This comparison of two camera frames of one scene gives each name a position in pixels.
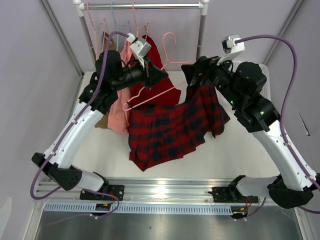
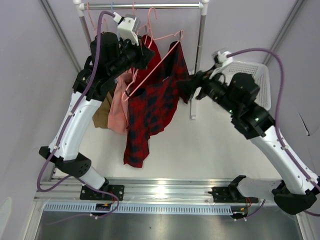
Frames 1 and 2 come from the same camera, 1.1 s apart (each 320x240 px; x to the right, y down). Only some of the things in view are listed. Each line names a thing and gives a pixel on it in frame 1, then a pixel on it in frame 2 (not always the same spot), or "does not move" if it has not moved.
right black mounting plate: x=231 y=195 does not move
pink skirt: x=118 y=122 does not move
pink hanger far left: x=104 y=32 does not move
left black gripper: x=151 y=74 → x=145 y=55
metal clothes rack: x=82 y=6 does not move
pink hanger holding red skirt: x=147 y=24 does not move
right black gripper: x=209 y=65 → x=200 y=80
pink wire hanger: x=162 y=94 → x=157 y=65
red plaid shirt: x=160 y=133 → x=152 y=106
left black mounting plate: x=117 y=191 does not move
